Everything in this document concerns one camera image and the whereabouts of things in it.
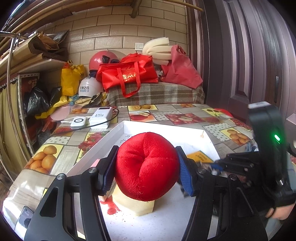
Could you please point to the yellow shopping bag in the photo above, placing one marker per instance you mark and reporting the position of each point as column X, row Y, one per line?
column 70, row 78

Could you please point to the bamboo pole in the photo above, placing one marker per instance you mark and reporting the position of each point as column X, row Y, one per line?
column 192, row 7

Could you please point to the white foam roll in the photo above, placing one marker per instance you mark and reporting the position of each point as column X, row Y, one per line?
column 157, row 48

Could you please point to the red printed plastic bag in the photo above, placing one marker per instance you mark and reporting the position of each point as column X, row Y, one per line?
column 224, row 113

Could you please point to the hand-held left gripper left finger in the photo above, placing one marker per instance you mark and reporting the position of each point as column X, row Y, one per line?
column 108, row 171

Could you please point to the white cardboard box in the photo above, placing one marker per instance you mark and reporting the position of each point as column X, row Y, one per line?
column 161, row 220

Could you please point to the white wall switch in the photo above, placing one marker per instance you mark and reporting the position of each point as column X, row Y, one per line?
column 138, row 46

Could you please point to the pale yellow sponge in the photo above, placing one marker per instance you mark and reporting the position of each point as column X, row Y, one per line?
column 134, row 206

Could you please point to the brown metal door leaf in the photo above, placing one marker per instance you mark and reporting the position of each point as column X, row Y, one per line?
column 290, row 81
column 231, row 58

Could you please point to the red helmet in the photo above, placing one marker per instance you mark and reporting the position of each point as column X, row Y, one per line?
column 99, row 60

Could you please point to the white helmet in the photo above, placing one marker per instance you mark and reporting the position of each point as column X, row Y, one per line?
column 90, row 87

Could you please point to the wooden post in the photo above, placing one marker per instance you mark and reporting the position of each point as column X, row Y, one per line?
column 136, row 9

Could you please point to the pink round pad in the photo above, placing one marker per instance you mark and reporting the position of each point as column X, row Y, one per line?
column 60, row 113

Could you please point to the chrome curved pipe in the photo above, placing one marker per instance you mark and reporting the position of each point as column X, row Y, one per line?
column 8, row 69

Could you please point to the large white power bank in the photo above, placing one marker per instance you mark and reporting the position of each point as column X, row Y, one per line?
column 99, row 118

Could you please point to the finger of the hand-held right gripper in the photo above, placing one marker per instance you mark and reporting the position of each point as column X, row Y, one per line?
column 238, row 166

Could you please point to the pinkish red fabric bag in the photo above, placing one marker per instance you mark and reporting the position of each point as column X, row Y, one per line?
column 182, row 71

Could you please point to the smartphone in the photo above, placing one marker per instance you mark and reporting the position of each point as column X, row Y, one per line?
column 24, row 217

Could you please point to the black plastic bag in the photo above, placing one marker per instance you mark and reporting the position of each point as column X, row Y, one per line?
column 38, row 99

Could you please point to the person's right hand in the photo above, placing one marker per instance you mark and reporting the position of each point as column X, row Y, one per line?
column 283, row 211

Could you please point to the yellow black fabric item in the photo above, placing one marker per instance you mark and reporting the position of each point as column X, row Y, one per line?
column 92, row 99

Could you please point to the plaid blanket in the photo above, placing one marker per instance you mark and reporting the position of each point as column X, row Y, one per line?
column 157, row 92

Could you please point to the small white power bank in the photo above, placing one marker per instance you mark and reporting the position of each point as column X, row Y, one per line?
column 78, row 122

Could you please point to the beige round helmet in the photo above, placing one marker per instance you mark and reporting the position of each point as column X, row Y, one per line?
column 119, row 53

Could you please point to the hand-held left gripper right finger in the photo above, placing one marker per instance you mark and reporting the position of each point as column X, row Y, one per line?
column 185, row 171

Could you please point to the stack of paper bags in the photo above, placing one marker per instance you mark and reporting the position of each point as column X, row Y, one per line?
column 44, row 45

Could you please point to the red plush apple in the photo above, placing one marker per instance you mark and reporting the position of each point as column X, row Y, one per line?
column 145, row 162

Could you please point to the fruit print tablecloth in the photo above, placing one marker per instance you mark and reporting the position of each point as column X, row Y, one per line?
column 69, row 148

